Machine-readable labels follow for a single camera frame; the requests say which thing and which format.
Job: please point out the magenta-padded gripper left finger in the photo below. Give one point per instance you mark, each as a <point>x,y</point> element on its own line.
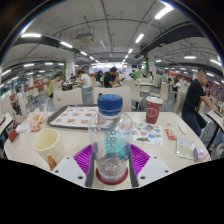
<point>81,158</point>

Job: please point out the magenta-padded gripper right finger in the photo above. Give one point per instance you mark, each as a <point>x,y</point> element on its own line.
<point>141,159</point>

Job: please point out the clear water bottle blue cap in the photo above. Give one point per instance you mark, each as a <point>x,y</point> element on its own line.
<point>110,133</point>

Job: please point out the colourful sticker sheet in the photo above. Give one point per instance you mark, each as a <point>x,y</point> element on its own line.
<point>148,133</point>

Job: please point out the flat round red coaster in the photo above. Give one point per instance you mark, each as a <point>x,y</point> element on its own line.
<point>100,179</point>

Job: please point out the small red sauce packet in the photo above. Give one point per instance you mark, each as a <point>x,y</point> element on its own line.
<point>170,134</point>

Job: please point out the cream paper cup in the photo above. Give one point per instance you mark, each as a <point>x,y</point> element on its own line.
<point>45,141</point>

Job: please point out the clear plastic packet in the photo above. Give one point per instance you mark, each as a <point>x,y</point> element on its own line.
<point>185,147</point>

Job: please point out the dark brown food tray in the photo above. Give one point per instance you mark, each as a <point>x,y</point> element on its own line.
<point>50,121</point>

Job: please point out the red paper cup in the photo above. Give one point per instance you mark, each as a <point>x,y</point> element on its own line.
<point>154,111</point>

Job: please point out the small white wrapper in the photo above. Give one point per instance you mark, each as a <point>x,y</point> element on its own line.
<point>182,129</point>

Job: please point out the pink plastic packet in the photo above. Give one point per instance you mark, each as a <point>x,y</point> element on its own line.
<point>201,155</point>

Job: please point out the beige chair with oval hole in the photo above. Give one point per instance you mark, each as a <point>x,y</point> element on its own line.
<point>68,98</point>
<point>126,96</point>

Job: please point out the white card red print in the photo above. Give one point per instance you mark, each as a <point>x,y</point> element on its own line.
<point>22,127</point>

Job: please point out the beige cafeteria chairs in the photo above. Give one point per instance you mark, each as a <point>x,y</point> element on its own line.
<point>136,90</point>

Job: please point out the small red box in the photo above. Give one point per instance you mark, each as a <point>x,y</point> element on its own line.
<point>13,135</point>

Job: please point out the person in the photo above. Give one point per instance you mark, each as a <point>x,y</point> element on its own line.
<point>109,79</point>
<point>193,96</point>
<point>86,81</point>
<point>18,100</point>
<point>52,86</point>

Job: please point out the dark-edged beige table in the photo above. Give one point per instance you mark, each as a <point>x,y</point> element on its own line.
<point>5,123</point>
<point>216,118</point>

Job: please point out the ceiling air conditioner unit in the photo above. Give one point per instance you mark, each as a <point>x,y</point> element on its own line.
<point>85,37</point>

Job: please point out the ceiling strip lights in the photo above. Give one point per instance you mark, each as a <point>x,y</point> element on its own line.
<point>30,35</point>

